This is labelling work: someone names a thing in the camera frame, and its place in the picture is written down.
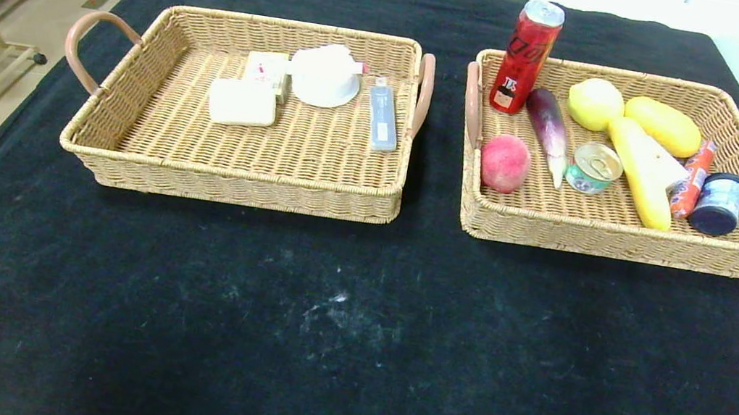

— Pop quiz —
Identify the red wrapped sausage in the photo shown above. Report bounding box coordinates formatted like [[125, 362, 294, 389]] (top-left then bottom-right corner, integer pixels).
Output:
[[667, 135, 720, 225]]

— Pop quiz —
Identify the white soap bar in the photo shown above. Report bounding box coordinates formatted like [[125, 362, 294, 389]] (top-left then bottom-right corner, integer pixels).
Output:
[[204, 74, 283, 133]]

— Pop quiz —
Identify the pull-tab tin can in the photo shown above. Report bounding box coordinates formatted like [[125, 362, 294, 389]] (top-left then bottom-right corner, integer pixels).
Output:
[[562, 138, 627, 201]]

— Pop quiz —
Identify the translucent grey plastic case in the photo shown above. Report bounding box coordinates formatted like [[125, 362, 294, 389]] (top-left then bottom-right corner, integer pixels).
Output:
[[361, 75, 408, 156]]

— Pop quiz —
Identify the yellow-green lemon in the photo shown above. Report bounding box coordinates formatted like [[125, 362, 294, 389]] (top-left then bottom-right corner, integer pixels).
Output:
[[563, 75, 629, 136]]

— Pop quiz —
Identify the woven wicker basket with handles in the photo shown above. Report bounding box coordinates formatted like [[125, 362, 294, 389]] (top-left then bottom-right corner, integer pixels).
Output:
[[46, 0, 440, 232], [443, 46, 739, 280]]

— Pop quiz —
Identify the yellow mango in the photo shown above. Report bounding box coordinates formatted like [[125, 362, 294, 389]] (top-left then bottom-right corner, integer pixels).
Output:
[[619, 93, 709, 162]]

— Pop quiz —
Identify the playing card box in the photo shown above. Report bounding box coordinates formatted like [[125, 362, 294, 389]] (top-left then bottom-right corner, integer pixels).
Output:
[[239, 48, 295, 106]]

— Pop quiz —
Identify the red soda can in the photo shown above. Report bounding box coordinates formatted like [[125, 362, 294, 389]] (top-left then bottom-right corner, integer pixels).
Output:
[[486, 0, 567, 122]]

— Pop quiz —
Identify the dark blue yogurt cup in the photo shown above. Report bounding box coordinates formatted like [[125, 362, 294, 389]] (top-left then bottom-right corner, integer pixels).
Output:
[[688, 169, 739, 241]]

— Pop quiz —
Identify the yellow banana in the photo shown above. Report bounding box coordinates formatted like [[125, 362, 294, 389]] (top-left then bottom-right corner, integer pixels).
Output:
[[593, 114, 687, 233]]

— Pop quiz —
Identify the purple eggplant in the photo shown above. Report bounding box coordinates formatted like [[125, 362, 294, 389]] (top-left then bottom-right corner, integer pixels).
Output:
[[514, 85, 578, 192]]

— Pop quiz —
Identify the small white juice carton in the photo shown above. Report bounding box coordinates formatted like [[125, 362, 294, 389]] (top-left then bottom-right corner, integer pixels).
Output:
[[640, 137, 695, 197]]

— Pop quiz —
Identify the pink peach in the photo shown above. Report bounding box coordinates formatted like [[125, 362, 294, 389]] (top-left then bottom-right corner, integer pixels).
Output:
[[475, 130, 536, 198]]

